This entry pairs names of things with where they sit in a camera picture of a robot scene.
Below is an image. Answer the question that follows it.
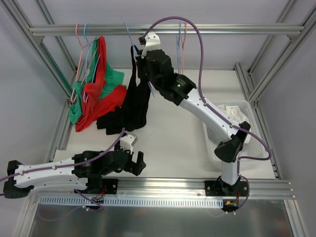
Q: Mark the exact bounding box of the blue hanger of black top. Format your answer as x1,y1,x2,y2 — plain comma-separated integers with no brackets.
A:
124,22,155,97

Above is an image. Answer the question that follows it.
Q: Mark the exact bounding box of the blue hanger of white top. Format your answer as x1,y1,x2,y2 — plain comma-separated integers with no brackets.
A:
176,23,181,73

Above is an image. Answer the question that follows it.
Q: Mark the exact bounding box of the pink hanger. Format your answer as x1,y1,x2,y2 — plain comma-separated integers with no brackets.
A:
71,23,98,103
180,23,187,74

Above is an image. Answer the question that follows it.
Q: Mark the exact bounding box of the black tank top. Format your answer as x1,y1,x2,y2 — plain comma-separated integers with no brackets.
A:
96,47,151,135

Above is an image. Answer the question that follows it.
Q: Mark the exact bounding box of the white tank top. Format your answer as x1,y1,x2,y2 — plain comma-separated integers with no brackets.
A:
217,105,252,145

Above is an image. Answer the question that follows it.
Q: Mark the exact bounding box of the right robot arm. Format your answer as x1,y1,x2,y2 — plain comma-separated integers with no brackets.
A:
136,49,250,196

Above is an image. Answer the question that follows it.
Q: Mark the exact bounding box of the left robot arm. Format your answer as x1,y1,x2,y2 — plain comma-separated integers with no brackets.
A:
1,145,146,199

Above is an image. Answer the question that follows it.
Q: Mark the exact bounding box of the green tank top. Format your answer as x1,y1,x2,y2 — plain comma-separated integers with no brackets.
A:
68,37,125,124

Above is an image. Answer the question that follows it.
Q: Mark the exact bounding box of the blue hanger of red top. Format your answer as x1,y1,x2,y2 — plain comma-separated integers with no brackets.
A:
82,23,102,102

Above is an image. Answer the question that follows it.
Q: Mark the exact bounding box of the red tank top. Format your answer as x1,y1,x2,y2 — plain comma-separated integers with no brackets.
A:
75,36,127,132

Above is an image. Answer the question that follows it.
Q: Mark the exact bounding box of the white plastic basket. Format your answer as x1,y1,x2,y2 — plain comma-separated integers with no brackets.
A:
202,100,268,168

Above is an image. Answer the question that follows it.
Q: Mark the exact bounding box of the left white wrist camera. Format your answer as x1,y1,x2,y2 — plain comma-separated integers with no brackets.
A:
119,133,138,152

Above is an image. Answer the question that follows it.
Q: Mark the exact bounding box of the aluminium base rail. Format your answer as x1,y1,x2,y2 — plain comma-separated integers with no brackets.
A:
29,175,297,199

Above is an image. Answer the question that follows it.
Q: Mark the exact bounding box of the aluminium frame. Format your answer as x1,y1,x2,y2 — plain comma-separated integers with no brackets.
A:
0,0,316,236

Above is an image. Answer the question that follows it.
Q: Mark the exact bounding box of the aluminium hanging rail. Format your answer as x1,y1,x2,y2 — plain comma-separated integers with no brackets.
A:
29,23,305,37

